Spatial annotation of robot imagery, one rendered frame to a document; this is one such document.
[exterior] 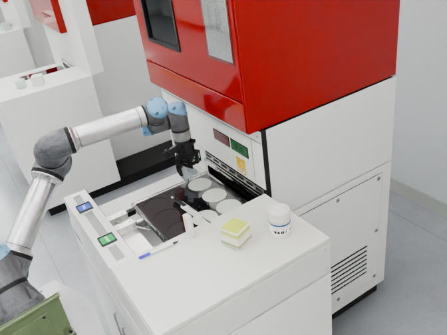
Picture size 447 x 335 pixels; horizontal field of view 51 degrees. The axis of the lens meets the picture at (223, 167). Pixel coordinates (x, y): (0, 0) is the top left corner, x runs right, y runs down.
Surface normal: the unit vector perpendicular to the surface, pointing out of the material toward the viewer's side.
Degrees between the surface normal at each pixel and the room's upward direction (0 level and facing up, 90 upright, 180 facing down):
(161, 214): 0
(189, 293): 0
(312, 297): 90
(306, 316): 90
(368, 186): 90
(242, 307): 90
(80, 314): 0
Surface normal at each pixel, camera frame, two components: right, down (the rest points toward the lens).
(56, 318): 0.66, 0.30
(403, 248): -0.13, -0.86
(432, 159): -0.84, 0.36
